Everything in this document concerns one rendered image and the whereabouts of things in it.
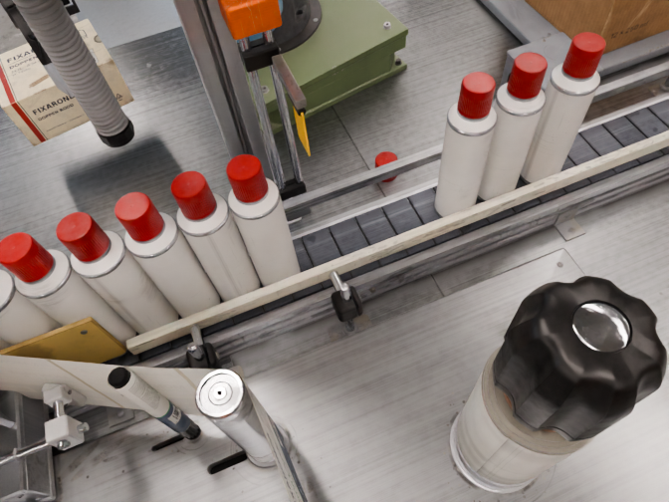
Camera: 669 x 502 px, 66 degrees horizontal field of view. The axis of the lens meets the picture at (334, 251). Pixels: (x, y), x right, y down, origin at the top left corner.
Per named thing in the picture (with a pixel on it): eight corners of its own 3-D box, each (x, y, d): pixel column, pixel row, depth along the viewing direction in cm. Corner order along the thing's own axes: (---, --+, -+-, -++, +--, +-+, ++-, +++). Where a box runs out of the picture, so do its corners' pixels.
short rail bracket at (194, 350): (213, 397, 62) (180, 365, 52) (200, 353, 65) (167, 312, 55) (238, 387, 62) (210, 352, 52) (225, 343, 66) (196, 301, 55)
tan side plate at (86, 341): (41, 389, 57) (-11, 362, 50) (41, 383, 58) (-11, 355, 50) (128, 355, 59) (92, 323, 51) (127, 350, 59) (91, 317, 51)
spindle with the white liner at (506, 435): (478, 509, 49) (580, 443, 24) (434, 420, 54) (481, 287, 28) (559, 470, 50) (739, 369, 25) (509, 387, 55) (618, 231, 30)
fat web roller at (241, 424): (253, 476, 52) (196, 434, 36) (240, 433, 55) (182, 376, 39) (295, 457, 53) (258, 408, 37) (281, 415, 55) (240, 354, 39)
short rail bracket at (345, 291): (343, 344, 64) (336, 302, 54) (334, 324, 66) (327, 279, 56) (367, 335, 65) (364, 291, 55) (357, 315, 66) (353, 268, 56)
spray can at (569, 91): (532, 193, 68) (583, 64, 51) (510, 165, 71) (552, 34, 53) (565, 179, 69) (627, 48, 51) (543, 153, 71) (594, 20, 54)
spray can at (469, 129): (445, 228, 66) (468, 107, 49) (427, 199, 69) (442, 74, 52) (481, 214, 67) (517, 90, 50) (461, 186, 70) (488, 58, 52)
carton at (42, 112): (34, 146, 76) (1, 108, 70) (15, 100, 82) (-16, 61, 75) (134, 100, 79) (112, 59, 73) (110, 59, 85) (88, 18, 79)
